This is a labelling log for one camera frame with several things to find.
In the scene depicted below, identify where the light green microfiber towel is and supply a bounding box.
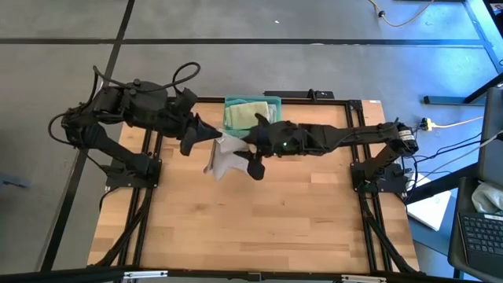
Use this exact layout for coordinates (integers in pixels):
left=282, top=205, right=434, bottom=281
left=228, top=101, right=271, bottom=130

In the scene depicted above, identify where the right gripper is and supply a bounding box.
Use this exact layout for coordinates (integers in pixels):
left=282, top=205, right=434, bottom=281
left=242, top=112, right=318, bottom=182

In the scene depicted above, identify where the black aluminium table frame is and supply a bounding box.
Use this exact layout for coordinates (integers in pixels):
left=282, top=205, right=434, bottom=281
left=0, top=94, right=483, bottom=283

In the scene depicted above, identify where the black mounting bar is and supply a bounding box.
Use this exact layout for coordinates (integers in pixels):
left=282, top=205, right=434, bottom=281
left=263, top=88, right=336, bottom=100

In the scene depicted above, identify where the yellow power plug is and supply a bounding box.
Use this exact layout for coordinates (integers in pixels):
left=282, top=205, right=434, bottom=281
left=419, top=116, right=438, bottom=133

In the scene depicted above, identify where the metal desk frame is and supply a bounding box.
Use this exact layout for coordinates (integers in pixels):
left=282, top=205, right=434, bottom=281
left=422, top=0, right=503, bottom=106

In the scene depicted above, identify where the crumpled white cloth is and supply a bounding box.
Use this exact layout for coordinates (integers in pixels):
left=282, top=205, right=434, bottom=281
left=470, top=182, right=503, bottom=216

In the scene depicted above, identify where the tan cable with black plug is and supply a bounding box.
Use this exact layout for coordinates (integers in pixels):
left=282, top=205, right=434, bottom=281
left=368, top=0, right=436, bottom=28

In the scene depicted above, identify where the dark laptop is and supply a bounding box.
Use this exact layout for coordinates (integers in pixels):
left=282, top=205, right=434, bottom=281
left=446, top=85, right=503, bottom=281

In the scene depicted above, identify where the white cable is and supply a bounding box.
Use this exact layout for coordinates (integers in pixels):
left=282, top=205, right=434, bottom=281
left=439, top=132, right=503, bottom=169

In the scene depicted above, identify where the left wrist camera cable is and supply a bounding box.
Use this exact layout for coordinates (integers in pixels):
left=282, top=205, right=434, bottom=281
left=93, top=61, right=201, bottom=95

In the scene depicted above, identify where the teal mesh basket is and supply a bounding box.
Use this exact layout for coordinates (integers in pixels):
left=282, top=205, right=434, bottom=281
left=223, top=94, right=283, bottom=139

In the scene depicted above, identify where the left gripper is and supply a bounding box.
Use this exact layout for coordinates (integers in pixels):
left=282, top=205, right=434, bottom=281
left=155, top=86, right=224, bottom=157

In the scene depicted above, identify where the silver metal bracket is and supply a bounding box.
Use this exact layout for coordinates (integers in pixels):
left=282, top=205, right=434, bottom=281
left=340, top=274, right=388, bottom=283
left=123, top=270, right=169, bottom=280

